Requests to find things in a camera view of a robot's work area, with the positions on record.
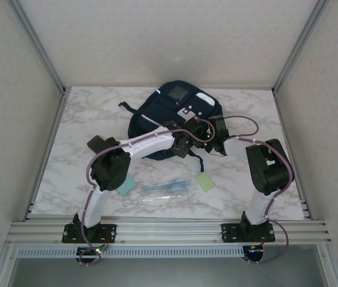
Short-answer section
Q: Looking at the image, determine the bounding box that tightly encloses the navy blue backpack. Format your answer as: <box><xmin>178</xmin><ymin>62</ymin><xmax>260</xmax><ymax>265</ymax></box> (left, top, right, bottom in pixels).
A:
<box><xmin>118</xmin><ymin>80</ymin><xmax>225</xmax><ymax>173</ymax></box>

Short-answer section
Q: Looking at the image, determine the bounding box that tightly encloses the green sticky note pad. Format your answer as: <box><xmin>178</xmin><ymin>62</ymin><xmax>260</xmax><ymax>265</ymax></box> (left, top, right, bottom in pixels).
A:
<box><xmin>194</xmin><ymin>172</ymin><xmax>217</xmax><ymax>192</ymax></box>

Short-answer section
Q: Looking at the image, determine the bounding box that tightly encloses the clear pack of blue pens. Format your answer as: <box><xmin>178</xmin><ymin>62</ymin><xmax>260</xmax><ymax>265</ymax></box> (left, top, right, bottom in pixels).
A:
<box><xmin>143</xmin><ymin>178</ymin><xmax>196</xmax><ymax>195</ymax></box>

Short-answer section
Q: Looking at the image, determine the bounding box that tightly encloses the clear plastic sleeve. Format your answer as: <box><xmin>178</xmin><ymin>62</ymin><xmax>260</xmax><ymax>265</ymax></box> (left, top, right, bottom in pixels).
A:
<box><xmin>143</xmin><ymin>194</ymin><xmax>185</xmax><ymax>201</ymax></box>

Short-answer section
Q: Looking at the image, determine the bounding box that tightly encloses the blue sticky note pad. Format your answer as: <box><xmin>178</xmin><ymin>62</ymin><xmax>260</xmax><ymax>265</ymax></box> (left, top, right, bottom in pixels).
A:
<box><xmin>116</xmin><ymin>176</ymin><xmax>137</xmax><ymax>197</ymax></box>

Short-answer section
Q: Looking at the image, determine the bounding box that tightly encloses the black pencil case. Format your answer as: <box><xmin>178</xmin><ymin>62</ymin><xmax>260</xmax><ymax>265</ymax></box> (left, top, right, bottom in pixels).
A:
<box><xmin>87</xmin><ymin>135</ymin><xmax>118</xmax><ymax>153</ymax></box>

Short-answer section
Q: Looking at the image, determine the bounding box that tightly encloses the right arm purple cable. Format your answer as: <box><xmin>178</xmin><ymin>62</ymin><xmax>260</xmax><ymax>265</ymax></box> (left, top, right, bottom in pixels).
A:
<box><xmin>221</xmin><ymin>115</ymin><xmax>295</xmax><ymax>265</ymax></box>

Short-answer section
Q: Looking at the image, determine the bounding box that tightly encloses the aluminium side rail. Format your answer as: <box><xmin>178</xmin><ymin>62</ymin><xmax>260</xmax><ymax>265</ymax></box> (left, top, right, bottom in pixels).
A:
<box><xmin>22</xmin><ymin>88</ymin><xmax>71</xmax><ymax>222</ymax></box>
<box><xmin>272</xmin><ymin>88</ymin><xmax>312</xmax><ymax>221</ymax></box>

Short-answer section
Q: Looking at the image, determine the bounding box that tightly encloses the aluminium mounting rail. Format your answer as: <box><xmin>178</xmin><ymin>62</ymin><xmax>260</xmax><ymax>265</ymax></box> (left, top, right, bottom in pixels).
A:
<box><xmin>6</xmin><ymin>220</ymin><xmax>333</xmax><ymax>248</ymax></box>

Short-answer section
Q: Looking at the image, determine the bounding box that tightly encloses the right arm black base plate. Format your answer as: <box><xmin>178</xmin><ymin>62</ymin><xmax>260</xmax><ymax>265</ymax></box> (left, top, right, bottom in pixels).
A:
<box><xmin>221</xmin><ymin>222</ymin><xmax>276</xmax><ymax>243</ymax></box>

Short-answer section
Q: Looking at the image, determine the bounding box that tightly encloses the grey slotted cable duct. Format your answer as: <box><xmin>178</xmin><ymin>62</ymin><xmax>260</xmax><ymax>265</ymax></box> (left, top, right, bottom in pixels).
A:
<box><xmin>16</xmin><ymin>246</ymin><xmax>244</xmax><ymax>258</ymax></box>

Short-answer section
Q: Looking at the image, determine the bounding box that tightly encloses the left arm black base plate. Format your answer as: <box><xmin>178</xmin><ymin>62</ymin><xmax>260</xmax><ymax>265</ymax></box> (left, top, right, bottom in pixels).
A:
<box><xmin>62</xmin><ymin>223</ymin><xmax>118</xmax><ymax>243</ymax></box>

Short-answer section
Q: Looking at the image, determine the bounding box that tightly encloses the aluminium frame post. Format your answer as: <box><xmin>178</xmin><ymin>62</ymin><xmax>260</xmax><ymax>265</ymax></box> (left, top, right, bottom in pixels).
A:
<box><xmin>272</xmin><ymin>0</ymin><xmax>331</xmax><ymax>93</ymax></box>
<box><xmin>6</xmin><ymin>0</ymin><xmax>67</xmax><ymax>93</ymax></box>

